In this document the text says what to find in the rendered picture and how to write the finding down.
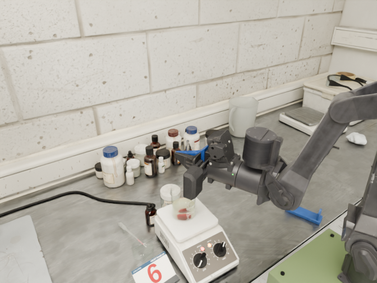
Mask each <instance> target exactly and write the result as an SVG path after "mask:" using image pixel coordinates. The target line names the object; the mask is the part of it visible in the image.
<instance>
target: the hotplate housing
mask: <svg viewBox="0 0 377 283"><path fill-rule="evenodd" d="M154 228H155V233H156V235H157V237H158V238H159V240H160V241H161V242H162V244H163V245H164V247H165V248H166V250H167V251H168V253H169V254H170V256H171V257H172V258H173V260H174V261H175V263H176V265H177V266H178V268H179V269H180V270H181V272H182V273H183V275H184V276H185V278H186V279H187V281H188V282H189V283H210V282H212V281H213V280H215V279H217V278H218V277H220V276H221V275H223V274H225V273H227V272H228V271H230V270H232V269H233V268H235V267H237V266H238V264H239V257H238V255H237V254H236V252H235V250H234V248H233V246H232V244H231V243H230V241H229V239H228V238H227V236H226V233H225V232H224V230H223V228H222V227H221V226H220V225H219V224H217V225H216V226H214V227H212V228H210V229H208V230H206V231H204V232H202V233H200V234H198V235H195V236H193V237H191V238H189V239H187V240H185V241H183V242H181V243H179V242H177V241H176V240H175V239H174V237H173V236H172V235H171V233H170V232H169V231H168V229H167V228H166V227H165V225H164V224H163V222H162V221H161V220H160V218H159V217H158V216H157V215H156V216H155V217H154ZM221 231H222V232H223V233H224V235H225V237H226V239H227V240H228V242H229V244H230V246H231V248H232V250H233V251H234V253H235V255H236V257H237V260H235V261H234V262H232V263H230V264H228V265H227V266H225V267H223V268H221V269H220V270H218V271H217V272H215V273H213V274H211V275H210V276H208V277H206V278H204V279H202V280H201V281H199V282H196V281H195V279H194V277H193V275H192V273H191V271H190V269H189V267H188V265H187V262H186V260H185V258H184V256H183V254H182V251H183V250H185V249H187V248H189V247H191V246H193V245H195V244H197V243H199V242H201V241H203V240H205V239H207V238H209V237H211V236H213V235H215V234H217V233H219V232H221Z"/></svg>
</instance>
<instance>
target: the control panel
mask: <svg viewBox="0 0 377 283"><path fill-rule="evenodd" d="M222 242H225V243H226V245H225V247H226V250H227V252H226V254H225V256H224V257H217V256H216V255H215V254H214V250H213V248H214V246H215V244H217V243H222ZM208 244H211V247H208ZM201 247H203V248H204V250H201ZM203 252H205V253H206V258H207V264H206V266H205V267H204V268H197V267H196V266H195V265H194V256H195V255H196V254H198V253H203ZM182 254H183V256H184V258H185V260H186V262H187V265H188V267H189V269H190V271H191V273H192V275H193V277H194V279H195V281H196V282H199V281H201V280H202V279H204V278H206V277H208V276H210V275H211V274H213V273H215V272H217V271H218V270H220V269H221V268H223V267H225V266H227V265H228V264H230V263H232V262H234V261H235V260H237V257H236V255H235V253H234V251H233V250H232V248H231V246H230V244H229V242H228V240H227V239H226V237H225V235H224V233H223V232H222V231H221V232H219V233H217V234H215V235H213V236H211V237H209V238H207V239H205V240H203V241H201V242H199V243H197V244H195V245H193V246H191V247H189V248H187V249H185V250H183V251H182Z"/></svg>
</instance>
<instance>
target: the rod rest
mask: <svg viewBox="0 0 377 283"><path fill-rule="evenodd" d="M285 211H286V210H285ZM287 212H289V213H291V214H294V215H296V216H299V217H301V218H303V219H305V220H308V221H310V222H312V223H315V224H317V225H320V223H321V221H322V218H323V217H322V216H321V212H322V209H321V208H320V209H319V212H318V213H314V212H312V211H309V210H307V209H304V208H302V207H298V208H297V209H296V210H294V211H287Z"/></svg>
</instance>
